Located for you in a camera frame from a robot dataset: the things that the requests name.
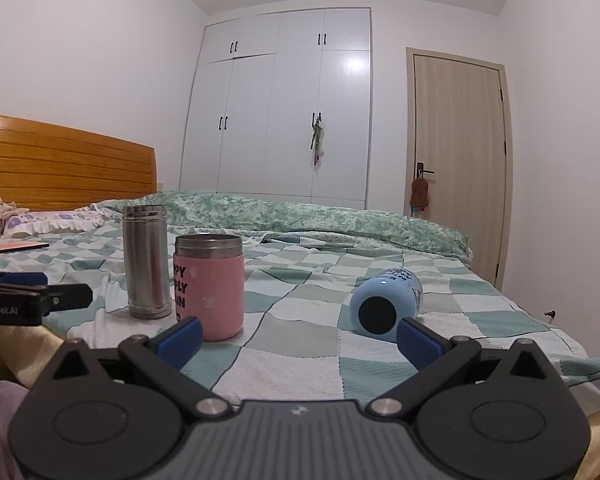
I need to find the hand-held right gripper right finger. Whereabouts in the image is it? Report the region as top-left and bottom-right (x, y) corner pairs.
(370, 317), (566, 418)

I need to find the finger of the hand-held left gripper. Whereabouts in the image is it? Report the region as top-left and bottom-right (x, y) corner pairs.
(0, 270), (49, 288)
(39, 283), (93, 315)

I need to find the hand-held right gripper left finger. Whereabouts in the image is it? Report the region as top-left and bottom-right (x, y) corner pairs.
(34, 316), (230, 419)

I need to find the light blue cup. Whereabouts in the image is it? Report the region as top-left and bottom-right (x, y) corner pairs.
(349, 268), (424, 343)

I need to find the pink cup with steel rim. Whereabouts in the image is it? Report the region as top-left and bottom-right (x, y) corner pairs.
(173, 234), (246, 342)

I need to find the tall stainless steel cup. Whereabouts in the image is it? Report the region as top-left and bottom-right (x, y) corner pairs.
(122, 204), (174, 320)

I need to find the yellow bed cover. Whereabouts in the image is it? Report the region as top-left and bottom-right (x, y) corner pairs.
(0, 324), (600, 480)

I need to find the purple floral pillow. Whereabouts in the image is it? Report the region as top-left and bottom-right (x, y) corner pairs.
(0, 208), (108, 237)

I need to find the wooden headboard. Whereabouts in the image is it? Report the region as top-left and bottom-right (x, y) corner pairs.
(0, 114), (157, 212)

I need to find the green checkered bed sheet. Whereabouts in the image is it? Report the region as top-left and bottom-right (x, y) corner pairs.
(0, 220), (600, 416)

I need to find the green floral duvet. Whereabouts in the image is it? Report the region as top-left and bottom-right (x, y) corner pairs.
(92, 191), (473, 267)

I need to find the light wooden door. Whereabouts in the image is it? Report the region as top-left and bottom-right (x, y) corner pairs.
(405, 47), (512, 292)

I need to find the green hanging ornament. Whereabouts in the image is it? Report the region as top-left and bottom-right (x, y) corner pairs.
(309, 112), (327, 166)

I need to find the white wardrobe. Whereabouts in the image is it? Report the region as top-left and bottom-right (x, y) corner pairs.
(179, 7), (373, 211)

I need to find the brown bag on door handle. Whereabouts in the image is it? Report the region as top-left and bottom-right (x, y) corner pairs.
(410, 170), (431, 217)

